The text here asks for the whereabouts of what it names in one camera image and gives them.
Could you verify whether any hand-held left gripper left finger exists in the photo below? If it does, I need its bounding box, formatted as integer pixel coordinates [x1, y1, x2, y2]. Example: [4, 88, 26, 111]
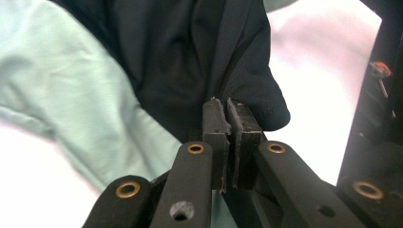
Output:
[201, 97, 233, 193]

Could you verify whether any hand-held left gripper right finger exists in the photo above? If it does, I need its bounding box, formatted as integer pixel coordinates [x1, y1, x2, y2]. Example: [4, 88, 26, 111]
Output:
[225, 98, 268, 191]

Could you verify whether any black and green t-shirt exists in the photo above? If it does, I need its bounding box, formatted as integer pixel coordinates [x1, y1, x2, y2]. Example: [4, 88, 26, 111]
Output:
[0, 0, 299, 228]

